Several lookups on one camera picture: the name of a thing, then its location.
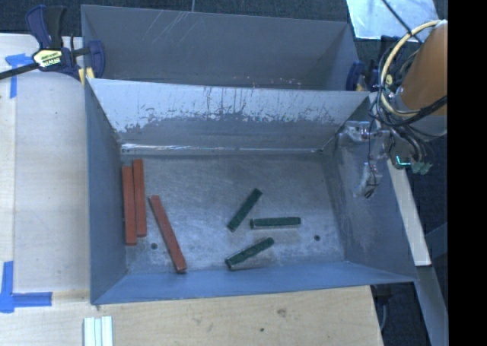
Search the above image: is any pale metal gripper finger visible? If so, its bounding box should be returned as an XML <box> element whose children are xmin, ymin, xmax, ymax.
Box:
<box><xmin>336</xmin><ymin>121</ymin><xmax>368</xmax><ymax>144</ymax></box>
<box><xmin>353</xmin><ymin>161</ymin><xmax>382</xmax><ymax>199</ymax></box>

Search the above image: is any dark green flat block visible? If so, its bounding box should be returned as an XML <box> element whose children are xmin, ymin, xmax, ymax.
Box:
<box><xmin>226</xmin><ymin>188</ymin><xmax>264</xmax><ymax>233</ymax></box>
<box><xmin>224</xmin><ymin>236</ymin><xmax>276</xmax><ymax>271</ymax></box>
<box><xmin>249</xmin><ymin>216</ymin><xmax>303</xmax><ymax>230</ymax></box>

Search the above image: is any grey metal bin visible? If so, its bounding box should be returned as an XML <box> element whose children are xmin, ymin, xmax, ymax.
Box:
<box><xmin>79</xmin><ymin>4</ymin><xmax>420</xmax><ymax>306</ymax></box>

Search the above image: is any red-brown flat block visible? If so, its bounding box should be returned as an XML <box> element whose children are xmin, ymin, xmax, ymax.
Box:
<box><xmin>121</xmin><ymin>165</ymin><xmax>138</xmax><ymax>246</ymax></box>
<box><xmin>148</xmin><ymin>194</ymin><xmax>189</xmax><ymax>275</ymax></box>
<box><xmin>132</xmin><ymin>158</ymin><xmax>148</xmax><ymax>239</ymax></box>

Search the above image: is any pale wood board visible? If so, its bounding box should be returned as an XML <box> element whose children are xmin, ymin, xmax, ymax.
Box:
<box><xmin>14</xmin><ymin>70</ymin><xmax>92</xmax><ymax>294</ymax></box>

